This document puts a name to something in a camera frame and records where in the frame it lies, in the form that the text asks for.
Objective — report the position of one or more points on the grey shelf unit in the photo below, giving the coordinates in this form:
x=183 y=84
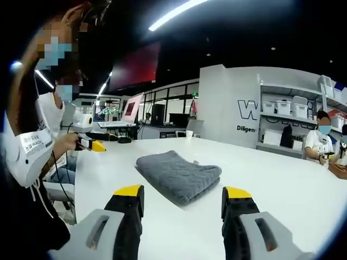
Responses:
x=292 y=120

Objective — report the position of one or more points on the person's white shirt torso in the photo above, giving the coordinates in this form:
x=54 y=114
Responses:
x=47 y=108

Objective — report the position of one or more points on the white chest-worn device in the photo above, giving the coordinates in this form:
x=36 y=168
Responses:
x=28 y=159

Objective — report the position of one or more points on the person's left hand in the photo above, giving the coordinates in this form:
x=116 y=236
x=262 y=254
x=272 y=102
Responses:
x=66 y=142

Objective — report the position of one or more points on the long ceiling light strip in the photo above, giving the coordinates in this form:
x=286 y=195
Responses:
x=176 y=15

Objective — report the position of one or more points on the white framed monitor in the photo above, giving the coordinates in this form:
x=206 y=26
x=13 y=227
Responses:
x=132 y=108

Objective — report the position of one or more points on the grey chair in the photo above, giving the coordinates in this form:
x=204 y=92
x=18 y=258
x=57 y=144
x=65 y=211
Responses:
x=61 y=200

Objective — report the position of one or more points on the stack of white storage boxes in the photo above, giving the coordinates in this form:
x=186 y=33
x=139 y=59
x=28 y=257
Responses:
x=325 y=86

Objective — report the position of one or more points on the black backpack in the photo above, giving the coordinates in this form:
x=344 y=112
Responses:
x=286 y=136

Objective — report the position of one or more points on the grey towel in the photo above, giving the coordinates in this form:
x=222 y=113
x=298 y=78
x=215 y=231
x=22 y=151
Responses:
x=181 y=173

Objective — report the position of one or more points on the white paper cup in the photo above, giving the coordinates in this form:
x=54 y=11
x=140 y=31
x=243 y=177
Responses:
x=189 y=134

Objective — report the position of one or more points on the hanging red display screen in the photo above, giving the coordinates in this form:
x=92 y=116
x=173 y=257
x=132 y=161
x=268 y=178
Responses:
x=135 y=67

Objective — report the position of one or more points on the person's legs in jeans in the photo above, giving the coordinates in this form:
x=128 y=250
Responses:
x=61 y=173

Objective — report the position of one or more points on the white keyboard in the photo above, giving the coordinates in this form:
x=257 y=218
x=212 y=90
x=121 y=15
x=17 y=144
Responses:
x=116 y=124

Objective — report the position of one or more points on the white storage box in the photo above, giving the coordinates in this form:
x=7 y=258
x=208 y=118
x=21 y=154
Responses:
x=299 y=107
x=268 y=107
x=283 y=107

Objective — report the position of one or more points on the white lettered partition wall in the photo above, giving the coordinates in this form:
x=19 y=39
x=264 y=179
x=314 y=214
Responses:
x=227 y=108

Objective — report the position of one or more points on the brown bag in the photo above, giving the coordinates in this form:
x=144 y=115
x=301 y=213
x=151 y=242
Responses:
x=339 y=169

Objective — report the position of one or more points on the black monitor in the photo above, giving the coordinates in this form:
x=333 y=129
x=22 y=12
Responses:
x=158 y=113

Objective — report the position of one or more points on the white flat carton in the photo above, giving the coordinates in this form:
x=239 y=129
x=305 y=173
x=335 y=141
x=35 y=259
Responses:
x=272 y=137

